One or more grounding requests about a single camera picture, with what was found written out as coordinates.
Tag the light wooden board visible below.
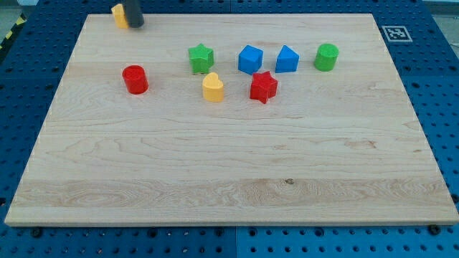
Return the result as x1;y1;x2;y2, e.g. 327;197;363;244
5;14;458;227

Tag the yellow wooden heart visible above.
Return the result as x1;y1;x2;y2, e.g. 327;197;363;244
202;72;224;102

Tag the red wooden star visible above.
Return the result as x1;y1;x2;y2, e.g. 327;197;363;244
250;71;278;104

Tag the blue wooden cube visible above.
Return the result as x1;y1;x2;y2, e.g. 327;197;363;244
238;45;263;75

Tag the green wooden star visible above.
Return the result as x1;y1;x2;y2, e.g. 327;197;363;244
188;44;214;74

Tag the blue wooden triangle prism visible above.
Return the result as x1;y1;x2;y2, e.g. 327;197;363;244
275;45;300;73

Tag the red wooden cylinder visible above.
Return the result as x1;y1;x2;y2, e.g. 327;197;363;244
122;64;149;95

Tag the green wooden cylinder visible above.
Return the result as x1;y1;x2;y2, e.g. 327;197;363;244
314;43;339;72

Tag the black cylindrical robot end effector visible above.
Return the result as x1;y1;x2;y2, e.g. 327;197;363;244
122;0;144;29

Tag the yellow wooden block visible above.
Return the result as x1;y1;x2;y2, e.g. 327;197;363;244
111;3;129;29

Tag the white fiducial marker tag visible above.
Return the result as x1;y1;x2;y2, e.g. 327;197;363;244
382;25;412;42

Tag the black screw bottom left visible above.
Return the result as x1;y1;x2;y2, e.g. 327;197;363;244
30;227;43;238

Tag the black screw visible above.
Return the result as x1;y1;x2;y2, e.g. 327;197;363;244
30;227;43;238
427;224;442;236

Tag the black screw bottom right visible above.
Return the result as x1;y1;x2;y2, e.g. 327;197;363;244
427;224;442;236

